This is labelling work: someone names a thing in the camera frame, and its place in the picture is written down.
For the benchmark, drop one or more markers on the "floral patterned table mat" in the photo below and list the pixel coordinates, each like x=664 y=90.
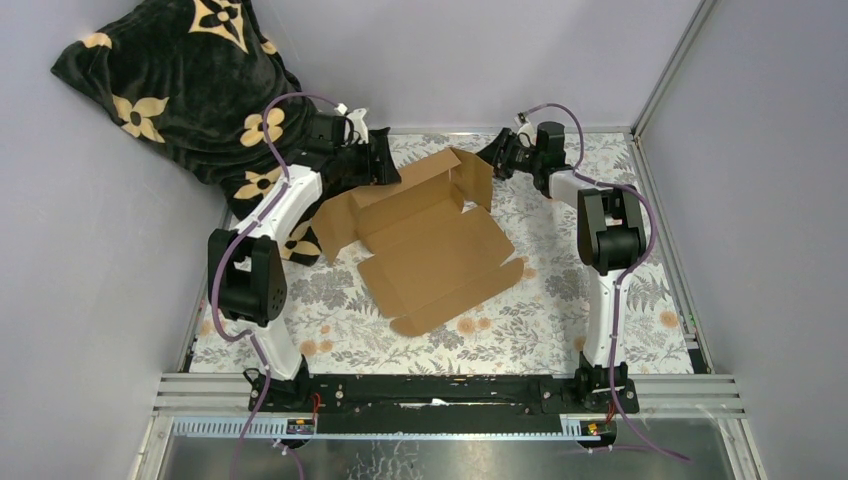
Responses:
x=536 y=327

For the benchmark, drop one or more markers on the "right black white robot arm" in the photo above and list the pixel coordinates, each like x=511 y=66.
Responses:
x=611 y=240

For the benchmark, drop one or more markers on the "brown cardboard box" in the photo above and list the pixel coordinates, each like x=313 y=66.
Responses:
x=436 y=251

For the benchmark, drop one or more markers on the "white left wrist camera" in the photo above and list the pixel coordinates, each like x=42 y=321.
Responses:
x=356 y=130

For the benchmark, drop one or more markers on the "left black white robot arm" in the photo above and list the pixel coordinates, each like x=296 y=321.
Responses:
x=247 y=290

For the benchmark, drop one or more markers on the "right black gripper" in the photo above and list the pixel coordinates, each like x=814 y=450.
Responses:
x=505 y=141

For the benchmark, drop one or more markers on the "aluminium frame rail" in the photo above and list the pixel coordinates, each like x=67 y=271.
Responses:
x=216 y=405

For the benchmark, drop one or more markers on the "black floral plush blanket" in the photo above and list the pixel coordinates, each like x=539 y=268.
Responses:
x=199 y=83

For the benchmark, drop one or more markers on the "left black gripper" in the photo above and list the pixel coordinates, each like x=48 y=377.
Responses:
x=380 y=171

